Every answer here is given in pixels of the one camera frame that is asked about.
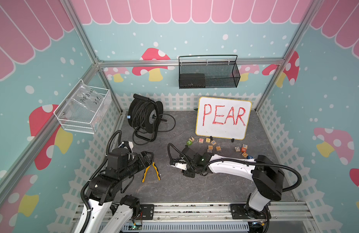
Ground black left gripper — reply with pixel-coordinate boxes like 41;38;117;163
120;151;154;181

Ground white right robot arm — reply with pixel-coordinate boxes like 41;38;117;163
167;143;302;219

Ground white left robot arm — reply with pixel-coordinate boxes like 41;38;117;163
74;130;154;233

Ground whiteboard with red PEAR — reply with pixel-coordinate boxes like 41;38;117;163
196;97;252;140

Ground yellow black pliers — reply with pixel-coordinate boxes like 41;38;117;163
141;162;162;183

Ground black cable reel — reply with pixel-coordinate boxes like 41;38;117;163
127;94;176;146

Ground clear plastic wall bin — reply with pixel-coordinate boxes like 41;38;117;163
54;80;112;134

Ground black wire mesh basket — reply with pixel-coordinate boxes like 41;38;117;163
178;54;241;89

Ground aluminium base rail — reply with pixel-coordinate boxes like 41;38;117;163
68;200;317;233

